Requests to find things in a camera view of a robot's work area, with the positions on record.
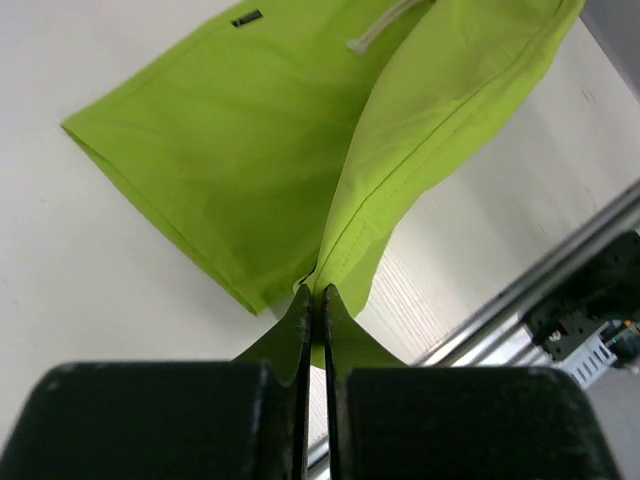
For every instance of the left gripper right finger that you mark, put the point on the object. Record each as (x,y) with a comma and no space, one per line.
(457,423)

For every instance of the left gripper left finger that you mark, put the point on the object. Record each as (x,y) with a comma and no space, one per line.
(240,419)

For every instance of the lime green shorts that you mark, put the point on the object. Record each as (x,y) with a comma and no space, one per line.
(282,141)

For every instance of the aluminium mounting rail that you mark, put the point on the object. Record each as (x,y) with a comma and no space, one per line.
(496,336)

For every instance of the white slotted cable duct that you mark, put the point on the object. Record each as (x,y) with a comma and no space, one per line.
(589,362)

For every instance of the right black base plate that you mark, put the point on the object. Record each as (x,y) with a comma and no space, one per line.
(604,289)

